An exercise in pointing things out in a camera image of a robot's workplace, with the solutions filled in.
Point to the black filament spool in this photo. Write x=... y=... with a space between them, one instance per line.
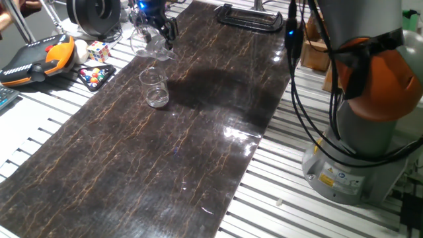
x=92 y=16

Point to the white egg shaped object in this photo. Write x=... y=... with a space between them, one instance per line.
x=81 y=51

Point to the green mini pool table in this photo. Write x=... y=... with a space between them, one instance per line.
x=410 y=20

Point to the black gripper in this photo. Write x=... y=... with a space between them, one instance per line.
x=152 y=10

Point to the black keyboard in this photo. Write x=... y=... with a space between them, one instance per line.
x=6 y=97

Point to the person's hand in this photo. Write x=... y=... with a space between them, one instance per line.
x=5 y=21
x=33 y=4

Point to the clear glass beaker with spout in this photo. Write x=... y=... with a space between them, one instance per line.
x=155 y=92

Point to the brown cardboard box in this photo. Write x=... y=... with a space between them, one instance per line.
x=328 y=77
x=315 y=49

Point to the dark marble pattern mat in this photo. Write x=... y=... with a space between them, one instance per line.
x=198 y=148

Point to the small white scrap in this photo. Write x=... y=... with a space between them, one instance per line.
x=279 y=202

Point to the orange black teach pendant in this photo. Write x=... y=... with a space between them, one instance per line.
x=33 y=63

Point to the maroon sleeved forearm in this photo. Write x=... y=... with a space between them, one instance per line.
x=28 y=12

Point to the aluminium pole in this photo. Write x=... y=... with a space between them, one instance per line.
x=258 y=4
x=20 y=21

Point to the thin grey rod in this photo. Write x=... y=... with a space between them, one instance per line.
x=51 y=15

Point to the rubik's cube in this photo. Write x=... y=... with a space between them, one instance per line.
x=98 y=51

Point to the black triangle ball rack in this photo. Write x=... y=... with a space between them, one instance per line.
x=96 y=77

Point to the black clamp frame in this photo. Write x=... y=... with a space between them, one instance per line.
x=251 y=23

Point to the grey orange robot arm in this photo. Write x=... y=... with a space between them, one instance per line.
x=357 y=132

